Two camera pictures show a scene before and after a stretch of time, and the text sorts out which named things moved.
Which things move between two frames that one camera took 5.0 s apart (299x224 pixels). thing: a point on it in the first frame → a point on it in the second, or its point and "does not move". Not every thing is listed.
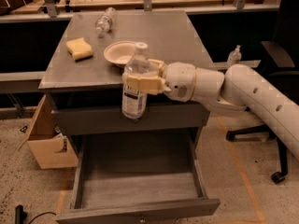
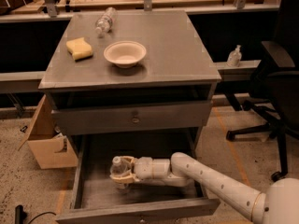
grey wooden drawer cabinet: [130, 170] does not move
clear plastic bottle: [135, 104] → [119, 167]
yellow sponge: [79, 49] does not move
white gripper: [179, 79] → [144, 168]
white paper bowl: [120, 52] does not move
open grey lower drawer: [129, 175] does not move
